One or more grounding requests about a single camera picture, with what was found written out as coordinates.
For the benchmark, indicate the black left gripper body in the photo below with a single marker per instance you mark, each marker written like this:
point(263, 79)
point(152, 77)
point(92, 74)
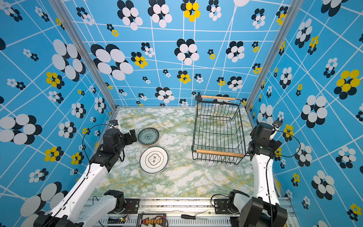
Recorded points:
point(126, 140)

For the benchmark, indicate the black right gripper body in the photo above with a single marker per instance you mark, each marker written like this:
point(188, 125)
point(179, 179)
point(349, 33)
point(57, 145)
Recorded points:
point(272, 145)

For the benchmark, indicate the white plate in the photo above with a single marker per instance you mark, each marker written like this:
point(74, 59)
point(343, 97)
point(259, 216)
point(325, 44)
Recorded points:
point(148, 136)
point(154, 160)

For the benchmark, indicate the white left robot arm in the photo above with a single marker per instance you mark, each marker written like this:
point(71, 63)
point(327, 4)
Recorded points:
point(69, 212)

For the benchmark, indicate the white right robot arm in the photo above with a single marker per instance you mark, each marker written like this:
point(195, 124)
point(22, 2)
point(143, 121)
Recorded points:
point(263, 208)

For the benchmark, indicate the glass jar with black lid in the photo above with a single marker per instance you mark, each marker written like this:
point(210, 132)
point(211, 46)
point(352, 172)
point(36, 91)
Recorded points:
point(198, 100)

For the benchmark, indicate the black terminal board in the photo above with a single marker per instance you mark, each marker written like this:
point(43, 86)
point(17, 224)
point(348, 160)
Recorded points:
point(152, 220)

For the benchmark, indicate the black screwdriver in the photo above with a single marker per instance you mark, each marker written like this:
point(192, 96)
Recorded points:
point(184, 216)

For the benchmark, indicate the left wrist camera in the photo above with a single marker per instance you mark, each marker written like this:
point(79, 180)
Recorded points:
point(114, 125)

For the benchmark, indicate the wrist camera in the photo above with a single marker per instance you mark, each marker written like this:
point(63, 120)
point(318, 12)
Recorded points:
point(276, 126)
point(114, 125)

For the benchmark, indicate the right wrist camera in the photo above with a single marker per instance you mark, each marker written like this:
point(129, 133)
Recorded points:
point(276, 126)

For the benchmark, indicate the black wire dish rack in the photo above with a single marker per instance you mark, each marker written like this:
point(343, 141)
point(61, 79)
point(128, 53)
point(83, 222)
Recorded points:
point(218, 126)

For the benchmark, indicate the wooden rack handle far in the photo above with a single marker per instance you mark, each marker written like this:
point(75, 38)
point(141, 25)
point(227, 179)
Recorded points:
point(219, 97)

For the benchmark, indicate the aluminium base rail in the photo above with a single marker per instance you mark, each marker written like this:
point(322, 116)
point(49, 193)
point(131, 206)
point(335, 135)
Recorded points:
point(215, 210)

